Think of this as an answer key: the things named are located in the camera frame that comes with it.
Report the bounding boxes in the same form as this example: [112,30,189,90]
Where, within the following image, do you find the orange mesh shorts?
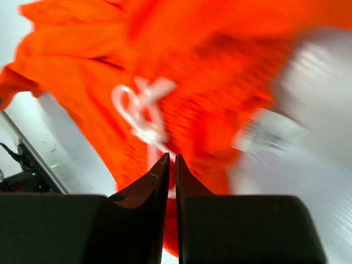
[1,1,351,263]

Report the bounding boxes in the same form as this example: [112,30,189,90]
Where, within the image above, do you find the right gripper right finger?
[175,155,327,264]

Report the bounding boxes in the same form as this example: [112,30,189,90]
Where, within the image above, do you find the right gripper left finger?
[1,154,170,263]

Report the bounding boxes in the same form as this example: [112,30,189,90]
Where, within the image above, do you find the aluminium table edge rail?
[1,111,69,195]

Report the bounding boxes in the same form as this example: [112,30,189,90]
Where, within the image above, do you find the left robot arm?
[1,143,60,194]

